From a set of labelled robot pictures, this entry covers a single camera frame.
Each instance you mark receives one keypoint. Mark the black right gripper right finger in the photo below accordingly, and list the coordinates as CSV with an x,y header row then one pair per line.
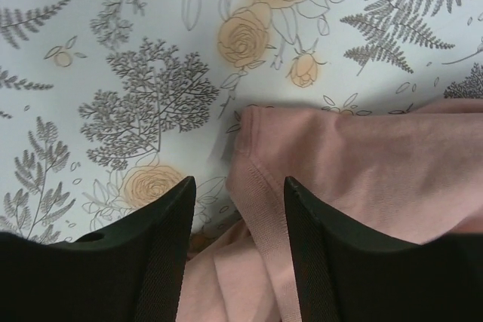
x,y
347,271

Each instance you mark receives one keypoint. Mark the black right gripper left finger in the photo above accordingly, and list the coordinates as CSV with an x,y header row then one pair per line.
x,y
131,270

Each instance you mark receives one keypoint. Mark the pink printed t-shirt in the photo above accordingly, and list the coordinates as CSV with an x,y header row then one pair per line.
x,y
415,177

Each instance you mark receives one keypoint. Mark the floral tablecloth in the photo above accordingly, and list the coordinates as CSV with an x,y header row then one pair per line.
x,y
107,104

